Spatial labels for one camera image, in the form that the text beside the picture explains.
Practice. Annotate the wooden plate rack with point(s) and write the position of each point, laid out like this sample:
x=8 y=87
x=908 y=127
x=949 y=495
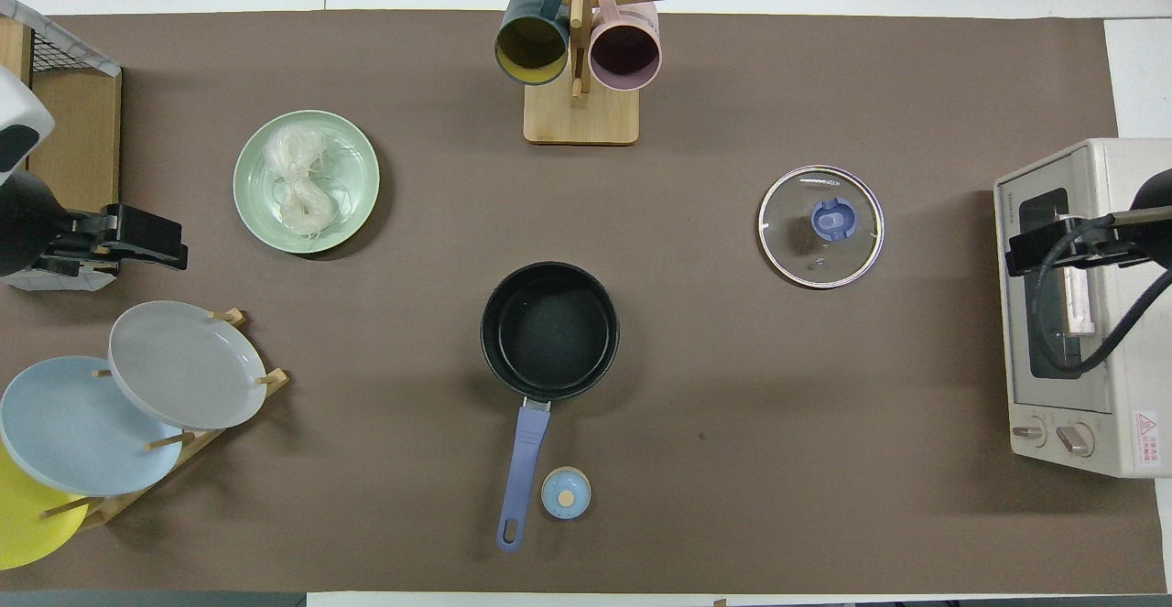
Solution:
x=119 y=506

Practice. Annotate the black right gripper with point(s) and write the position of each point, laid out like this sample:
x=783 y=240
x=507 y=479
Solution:
x=1122 y=239

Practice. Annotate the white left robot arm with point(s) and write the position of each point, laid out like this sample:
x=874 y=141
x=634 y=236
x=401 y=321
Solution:
x=18 y=103

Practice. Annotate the wooden mug tree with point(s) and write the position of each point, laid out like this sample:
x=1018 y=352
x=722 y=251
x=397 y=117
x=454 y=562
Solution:
x=581 y=122

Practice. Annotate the pink mug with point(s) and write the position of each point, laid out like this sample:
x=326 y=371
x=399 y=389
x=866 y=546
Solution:
x=624 y=53

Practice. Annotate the dark teal mug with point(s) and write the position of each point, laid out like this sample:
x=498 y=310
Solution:
x=531 y=48

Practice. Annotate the pale green plate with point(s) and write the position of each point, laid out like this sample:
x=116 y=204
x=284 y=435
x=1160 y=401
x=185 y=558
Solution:
x=352 y=177

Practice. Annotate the blue kitchen timer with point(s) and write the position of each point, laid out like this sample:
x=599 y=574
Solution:
x=566 y=493

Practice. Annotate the white vermicelli bundle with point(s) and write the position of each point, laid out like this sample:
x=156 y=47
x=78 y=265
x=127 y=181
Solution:
x=298 y=195

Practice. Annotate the grey plate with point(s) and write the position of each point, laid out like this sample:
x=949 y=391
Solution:
x=188 y=364

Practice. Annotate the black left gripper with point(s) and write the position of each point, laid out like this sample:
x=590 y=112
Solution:
x=87 y=236

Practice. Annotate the beige toaster oven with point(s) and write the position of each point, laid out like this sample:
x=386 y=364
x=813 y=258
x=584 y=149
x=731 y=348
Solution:
x=1099 y=163

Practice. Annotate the yellow plate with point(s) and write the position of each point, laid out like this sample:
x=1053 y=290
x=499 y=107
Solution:
x=27 y=520

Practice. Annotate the brown table mat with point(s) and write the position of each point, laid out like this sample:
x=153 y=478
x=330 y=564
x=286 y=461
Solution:
x=732 y=451

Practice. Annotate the light blue plate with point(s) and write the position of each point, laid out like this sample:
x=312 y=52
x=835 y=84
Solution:
x=82 y=428

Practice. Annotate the glass lid blue knob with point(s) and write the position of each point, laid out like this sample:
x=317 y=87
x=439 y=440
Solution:
x=787 y=241

